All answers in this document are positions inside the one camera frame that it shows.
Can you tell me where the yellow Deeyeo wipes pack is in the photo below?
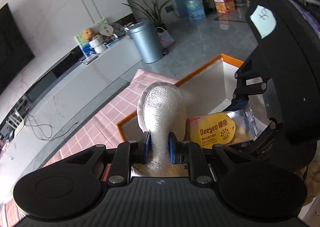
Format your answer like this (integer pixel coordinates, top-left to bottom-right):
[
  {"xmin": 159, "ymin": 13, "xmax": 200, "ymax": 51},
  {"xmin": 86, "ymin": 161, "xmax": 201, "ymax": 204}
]
[{"xmin": 185, "ymin": 105, "xmax": 259, "ymax": 148}]

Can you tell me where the white round washcloth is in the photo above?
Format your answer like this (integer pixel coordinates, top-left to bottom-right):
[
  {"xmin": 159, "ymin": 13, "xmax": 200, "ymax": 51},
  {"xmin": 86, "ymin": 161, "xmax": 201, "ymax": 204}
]
[{"xmin": 132, "ymin": 82, "xmax": 188, "ymax": 177}]

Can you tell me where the pink checkered tablecloth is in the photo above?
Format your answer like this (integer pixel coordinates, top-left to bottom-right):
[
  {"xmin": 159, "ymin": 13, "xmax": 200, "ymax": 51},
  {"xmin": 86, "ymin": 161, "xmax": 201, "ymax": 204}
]
[{"xmin": 0, "ymin": 68, "xmax": 181, "ymax": 227}]

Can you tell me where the orange cardboard box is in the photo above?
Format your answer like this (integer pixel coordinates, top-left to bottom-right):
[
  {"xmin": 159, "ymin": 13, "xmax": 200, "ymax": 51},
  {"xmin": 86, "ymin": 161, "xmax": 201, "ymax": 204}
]
[{"xmin": 117, "ymin": 53, "xmax": 271, "ymax": 143}]

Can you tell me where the woven pink basket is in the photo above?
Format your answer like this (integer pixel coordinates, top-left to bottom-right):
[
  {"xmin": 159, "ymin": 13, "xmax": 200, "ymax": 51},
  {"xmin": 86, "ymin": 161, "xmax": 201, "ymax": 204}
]
[{"xmin": 156, "ymin": 27, "xmax": 175, "ymax": 48}]

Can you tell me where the white marble tv console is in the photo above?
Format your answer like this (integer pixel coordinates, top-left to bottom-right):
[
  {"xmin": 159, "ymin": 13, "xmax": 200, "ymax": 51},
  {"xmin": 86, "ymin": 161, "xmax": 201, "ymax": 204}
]
[{"xmin": 1, "ymin": 36, "xmax": 141, "ymax": 169}]

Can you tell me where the blue water jug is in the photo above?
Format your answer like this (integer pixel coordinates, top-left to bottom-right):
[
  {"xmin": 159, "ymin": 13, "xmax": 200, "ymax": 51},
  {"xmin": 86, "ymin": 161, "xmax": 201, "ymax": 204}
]
[{"xmin": 184, "ymin": 0, "xmax": 206, "ymax": 22}]

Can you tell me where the grey metal trash can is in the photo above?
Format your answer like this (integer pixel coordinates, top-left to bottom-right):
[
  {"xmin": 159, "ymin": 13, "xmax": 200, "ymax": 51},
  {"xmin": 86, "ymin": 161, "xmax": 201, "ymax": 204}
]
[{"xmin": 129, "ymin": 19, "xmax": 163, "ymax": 63}]

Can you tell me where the teddy bear on yarn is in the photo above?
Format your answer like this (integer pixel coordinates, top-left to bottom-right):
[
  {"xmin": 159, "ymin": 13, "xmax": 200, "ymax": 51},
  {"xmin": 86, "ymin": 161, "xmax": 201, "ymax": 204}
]
[{"xmin": 82, "ymin": 28, "xmax": 107, "ymax": 54}]

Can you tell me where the white wifi router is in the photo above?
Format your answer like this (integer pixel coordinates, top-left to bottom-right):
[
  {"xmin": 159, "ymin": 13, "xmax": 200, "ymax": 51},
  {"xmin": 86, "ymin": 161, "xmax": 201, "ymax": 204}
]
[{"xmin": 5, "ymin": 109, "xmax": 25, "ymax": 135}]

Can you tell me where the green floor plant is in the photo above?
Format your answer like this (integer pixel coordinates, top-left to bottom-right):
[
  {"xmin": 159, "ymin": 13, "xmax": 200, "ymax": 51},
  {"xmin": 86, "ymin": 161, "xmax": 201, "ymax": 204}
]
[{"xmin": 123, "ymin": 0, "xmax": 172, "ymax": 29}]

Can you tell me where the black router cable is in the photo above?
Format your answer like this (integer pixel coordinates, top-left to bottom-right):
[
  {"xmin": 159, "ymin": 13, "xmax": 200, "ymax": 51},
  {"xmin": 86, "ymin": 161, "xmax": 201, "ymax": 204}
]
[{"xmin": 24, "ymin": 113, "xmax": 79, "ymax": 141}]

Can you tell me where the black wall television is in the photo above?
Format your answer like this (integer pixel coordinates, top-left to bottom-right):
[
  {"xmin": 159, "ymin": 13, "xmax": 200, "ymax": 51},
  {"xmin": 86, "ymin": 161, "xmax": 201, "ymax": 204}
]
[{"xmin": 0, "ymin": 4, "xmax": 35, "ymax": 92}]

